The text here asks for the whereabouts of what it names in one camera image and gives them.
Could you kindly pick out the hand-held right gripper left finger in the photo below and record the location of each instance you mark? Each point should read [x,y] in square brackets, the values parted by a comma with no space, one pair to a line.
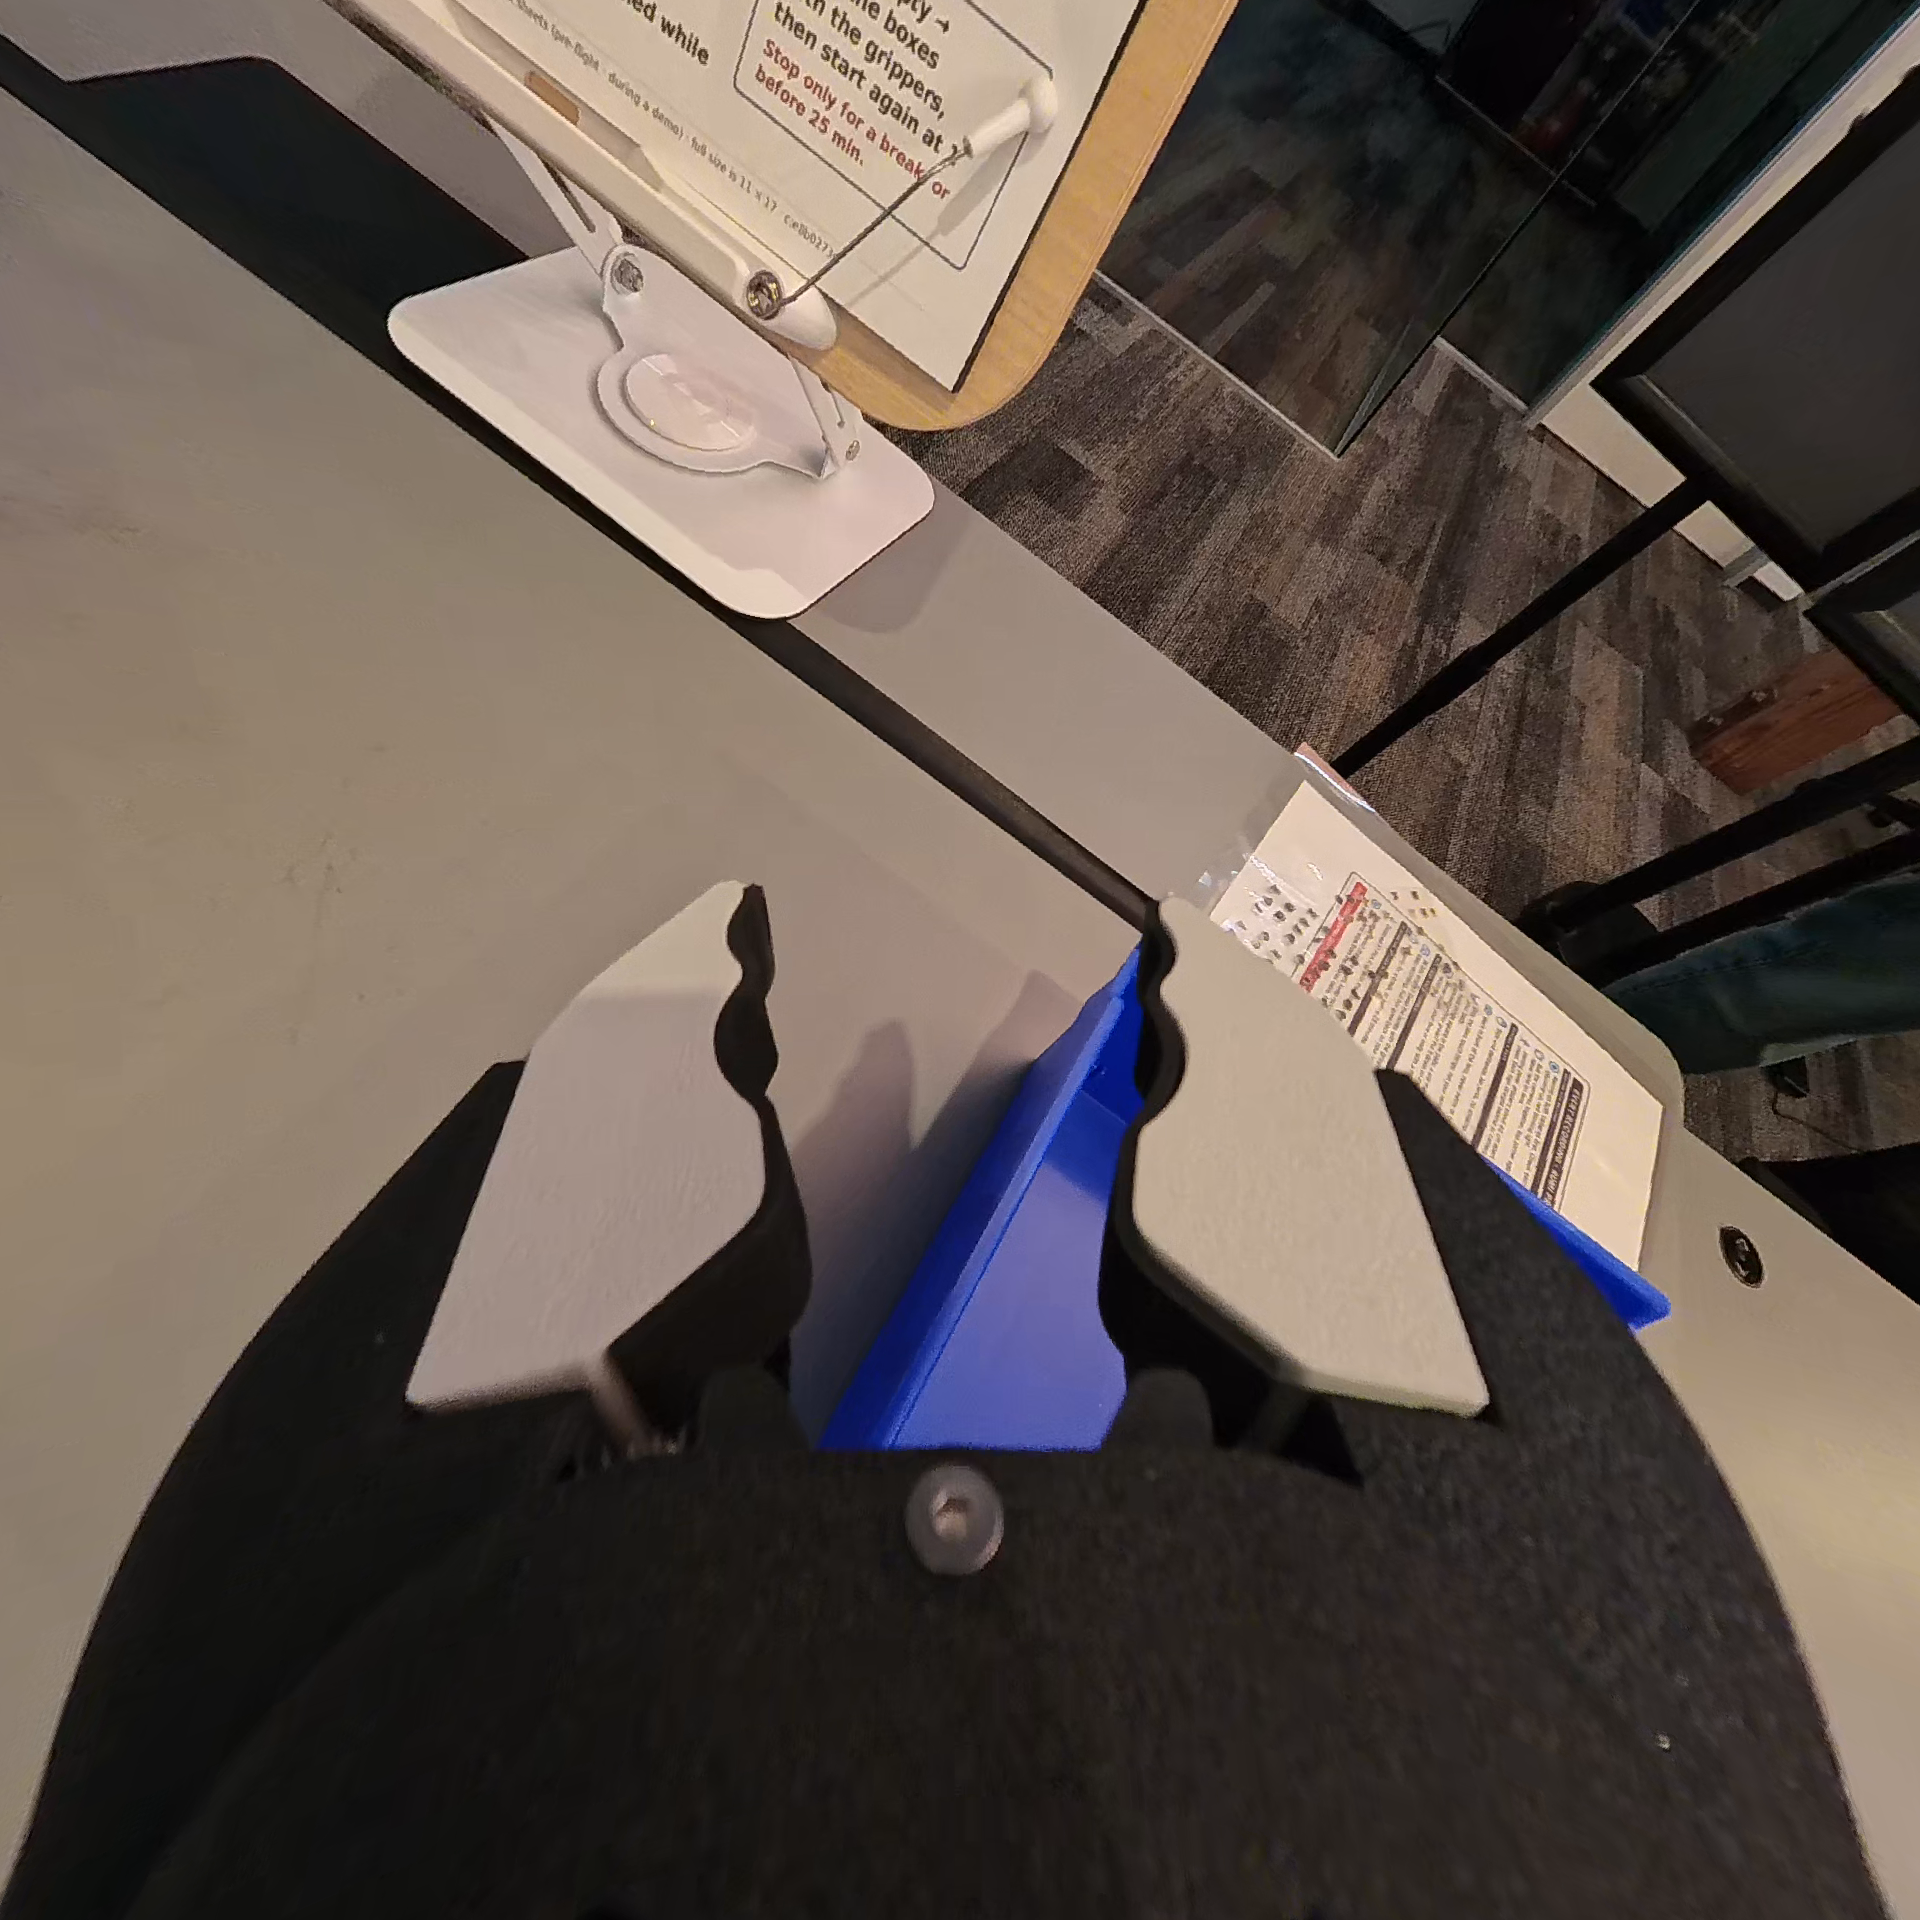
[600,1185]

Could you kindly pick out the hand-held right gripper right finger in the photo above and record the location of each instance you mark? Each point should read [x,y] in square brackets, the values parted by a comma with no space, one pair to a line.
[1290,1200]

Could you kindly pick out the blue plastic bin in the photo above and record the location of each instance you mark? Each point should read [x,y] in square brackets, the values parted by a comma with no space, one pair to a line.
[1004,1290]

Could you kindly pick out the laminated instruction sheet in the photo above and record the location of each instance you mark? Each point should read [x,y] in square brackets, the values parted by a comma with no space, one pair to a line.
[1561,1111]

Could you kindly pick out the black table grommet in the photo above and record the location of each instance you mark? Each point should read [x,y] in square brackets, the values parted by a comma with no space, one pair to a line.
[1743,1257]

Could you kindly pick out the person's leg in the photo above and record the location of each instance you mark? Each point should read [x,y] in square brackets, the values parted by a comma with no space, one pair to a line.
[1771,974]

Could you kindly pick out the brown wooden box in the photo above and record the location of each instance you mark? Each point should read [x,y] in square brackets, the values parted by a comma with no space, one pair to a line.
[1793,734]

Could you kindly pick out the white folding stand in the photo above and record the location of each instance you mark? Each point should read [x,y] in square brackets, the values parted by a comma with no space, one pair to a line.
[675,503]

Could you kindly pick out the black table divider strip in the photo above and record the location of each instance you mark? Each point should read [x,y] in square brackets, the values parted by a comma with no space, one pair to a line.
[301,165]

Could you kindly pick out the black metal table frame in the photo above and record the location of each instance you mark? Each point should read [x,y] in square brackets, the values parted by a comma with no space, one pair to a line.
[1515,644]

